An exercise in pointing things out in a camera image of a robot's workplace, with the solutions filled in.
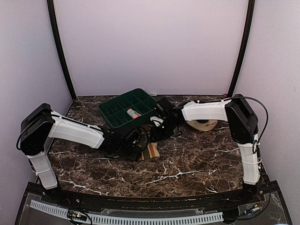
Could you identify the cream saucer plate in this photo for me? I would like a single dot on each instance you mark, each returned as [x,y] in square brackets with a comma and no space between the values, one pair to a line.
[203,126]

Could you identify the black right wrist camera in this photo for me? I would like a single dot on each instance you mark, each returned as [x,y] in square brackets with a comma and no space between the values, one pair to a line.
[164,107]

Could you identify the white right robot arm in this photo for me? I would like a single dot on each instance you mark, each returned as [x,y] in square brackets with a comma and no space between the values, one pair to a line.
[236,111]

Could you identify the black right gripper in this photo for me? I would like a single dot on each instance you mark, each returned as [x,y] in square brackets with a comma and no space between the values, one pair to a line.
[158,135]

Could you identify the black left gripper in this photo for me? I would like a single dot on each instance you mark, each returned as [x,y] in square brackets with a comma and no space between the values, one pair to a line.
[135,155]

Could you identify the black frame post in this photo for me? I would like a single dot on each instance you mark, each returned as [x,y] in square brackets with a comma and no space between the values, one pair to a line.
[59,49]
[243,47]

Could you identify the green compartment tray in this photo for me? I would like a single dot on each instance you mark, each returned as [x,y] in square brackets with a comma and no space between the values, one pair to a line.
[114,111]

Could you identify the pink patterned sock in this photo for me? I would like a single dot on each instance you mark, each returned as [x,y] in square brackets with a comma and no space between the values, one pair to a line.
[133,114]

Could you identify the black front rail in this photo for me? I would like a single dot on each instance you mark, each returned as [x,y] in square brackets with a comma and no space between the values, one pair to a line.
[220,200]

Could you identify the black left frame post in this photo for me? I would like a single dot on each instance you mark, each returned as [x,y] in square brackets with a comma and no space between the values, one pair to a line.
[59,49]

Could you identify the beige sock with olive toe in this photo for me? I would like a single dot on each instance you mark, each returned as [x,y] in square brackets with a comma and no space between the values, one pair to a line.
[150,152]

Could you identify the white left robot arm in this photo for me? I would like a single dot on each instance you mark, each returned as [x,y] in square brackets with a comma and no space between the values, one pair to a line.
[44,123]

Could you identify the black right frame post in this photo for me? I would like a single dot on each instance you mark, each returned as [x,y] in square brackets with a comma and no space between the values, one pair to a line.
[243,47]

